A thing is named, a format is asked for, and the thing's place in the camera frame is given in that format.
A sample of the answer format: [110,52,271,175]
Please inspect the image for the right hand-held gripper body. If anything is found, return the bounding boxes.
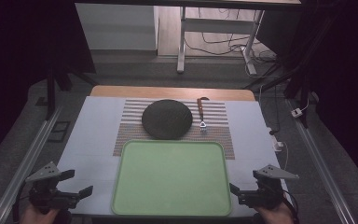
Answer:
[238,164,300,211]

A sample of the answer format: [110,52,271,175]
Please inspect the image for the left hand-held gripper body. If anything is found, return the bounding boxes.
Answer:
[24,161,79,216]

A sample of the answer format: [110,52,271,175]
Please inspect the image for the person's right hand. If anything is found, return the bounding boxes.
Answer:
[254,202,296,224]

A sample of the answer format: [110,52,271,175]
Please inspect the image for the person's left hand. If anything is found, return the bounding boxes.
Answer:
[20,203,61,224]

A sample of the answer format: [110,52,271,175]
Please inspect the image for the white plug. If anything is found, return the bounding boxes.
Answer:
[270,135,284,153]

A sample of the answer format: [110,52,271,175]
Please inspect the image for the black floor plate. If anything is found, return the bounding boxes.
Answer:
[47,120,71,144]

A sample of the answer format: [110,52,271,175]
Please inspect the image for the white table cover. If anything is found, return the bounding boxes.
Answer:
[57,95,291,217]

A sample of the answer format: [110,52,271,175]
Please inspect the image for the striped placemat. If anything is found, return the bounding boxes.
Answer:
[112,98,236,161]

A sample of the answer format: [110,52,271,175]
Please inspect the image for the green tray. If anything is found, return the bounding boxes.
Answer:
[111,139,233,217]

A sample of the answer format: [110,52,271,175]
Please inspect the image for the white power adapter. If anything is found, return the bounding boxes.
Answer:
[290,107,304,119]

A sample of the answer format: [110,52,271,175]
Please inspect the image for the black metal stand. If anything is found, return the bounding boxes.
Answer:
[44,66,100,121]
[242,15,339,129]

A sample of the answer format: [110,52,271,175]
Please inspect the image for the dark round plate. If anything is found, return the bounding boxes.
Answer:
[141,98,194,141]

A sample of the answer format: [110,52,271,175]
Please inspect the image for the white cabinet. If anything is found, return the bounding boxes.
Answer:
[75,3,159,51]

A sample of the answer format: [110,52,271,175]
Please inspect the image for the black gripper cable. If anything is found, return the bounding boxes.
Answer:
[282,190,300,224]
[11,181,30,224]

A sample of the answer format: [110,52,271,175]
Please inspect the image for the white thin cable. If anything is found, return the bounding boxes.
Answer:
[280,141,291,172]

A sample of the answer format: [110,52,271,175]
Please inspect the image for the aluminium rail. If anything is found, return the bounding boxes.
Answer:
[0,105,63,224]
[286,98,358,224]

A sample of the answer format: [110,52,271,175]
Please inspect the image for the black floor cables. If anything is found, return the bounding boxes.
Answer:
[184,8,278,64]

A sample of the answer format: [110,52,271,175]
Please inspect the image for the white desk frame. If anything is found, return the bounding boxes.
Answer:
[176,6,266,76]

